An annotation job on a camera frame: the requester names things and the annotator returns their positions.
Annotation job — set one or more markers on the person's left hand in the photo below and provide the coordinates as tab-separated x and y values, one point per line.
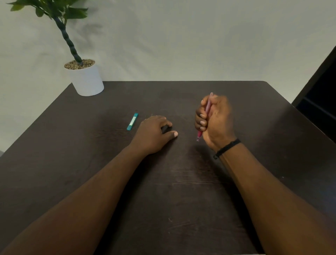
151	135

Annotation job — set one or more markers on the person's right hand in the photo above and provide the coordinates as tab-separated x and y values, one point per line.
219	120

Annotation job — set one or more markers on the person's left thumb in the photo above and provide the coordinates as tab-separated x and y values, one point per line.
170	135

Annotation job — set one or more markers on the person's right fingers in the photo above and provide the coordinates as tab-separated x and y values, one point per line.
201	117

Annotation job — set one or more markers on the pink mechanical pencil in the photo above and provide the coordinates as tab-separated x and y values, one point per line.
207	110

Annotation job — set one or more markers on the person's right forearm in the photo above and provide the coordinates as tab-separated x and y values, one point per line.
275	199

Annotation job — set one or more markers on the person's left forearm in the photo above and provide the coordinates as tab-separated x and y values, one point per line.
70	207

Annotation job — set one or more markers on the teal lead refill case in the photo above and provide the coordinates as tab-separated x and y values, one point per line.
132	121

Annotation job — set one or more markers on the white plant pot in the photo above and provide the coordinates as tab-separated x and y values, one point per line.
85	78

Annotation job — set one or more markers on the dark cabinet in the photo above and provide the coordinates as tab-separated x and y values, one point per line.
319	97

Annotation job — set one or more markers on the green artificial plant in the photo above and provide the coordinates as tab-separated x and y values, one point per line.
56	23

